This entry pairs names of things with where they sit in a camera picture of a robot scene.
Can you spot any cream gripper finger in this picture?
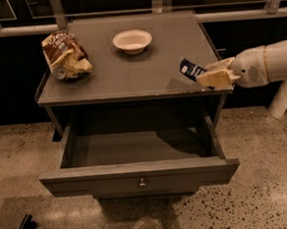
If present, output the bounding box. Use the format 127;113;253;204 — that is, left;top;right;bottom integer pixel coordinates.
204;57;234;72
197;68;241;87

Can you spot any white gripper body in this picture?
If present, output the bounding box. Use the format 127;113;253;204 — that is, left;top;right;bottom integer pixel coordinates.
232;46;268;88

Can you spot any blue rxbar blueberry wrapper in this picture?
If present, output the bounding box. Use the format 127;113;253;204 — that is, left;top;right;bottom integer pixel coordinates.
180;58;206;85

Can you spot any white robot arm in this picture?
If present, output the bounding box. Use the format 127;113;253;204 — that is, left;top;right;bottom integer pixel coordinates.
197;39;287;118

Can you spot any brass drawer knob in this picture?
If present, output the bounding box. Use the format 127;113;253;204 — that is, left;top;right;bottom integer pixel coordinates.
138;178;147;189

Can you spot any open grey top drawer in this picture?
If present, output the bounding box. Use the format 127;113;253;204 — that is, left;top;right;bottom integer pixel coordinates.
39;125;240;200

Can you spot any white paper bowl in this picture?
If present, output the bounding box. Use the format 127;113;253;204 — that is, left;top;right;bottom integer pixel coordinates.
113;29;153;55

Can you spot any grey cabinet table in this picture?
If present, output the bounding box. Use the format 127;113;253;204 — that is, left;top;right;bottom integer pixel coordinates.
29;7;239;140

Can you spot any brown and yellow chip bag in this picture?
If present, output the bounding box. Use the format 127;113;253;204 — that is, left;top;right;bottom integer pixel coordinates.
42;31;93;80

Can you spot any metal railing frame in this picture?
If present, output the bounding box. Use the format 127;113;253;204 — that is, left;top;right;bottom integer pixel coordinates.
0;0;287;36

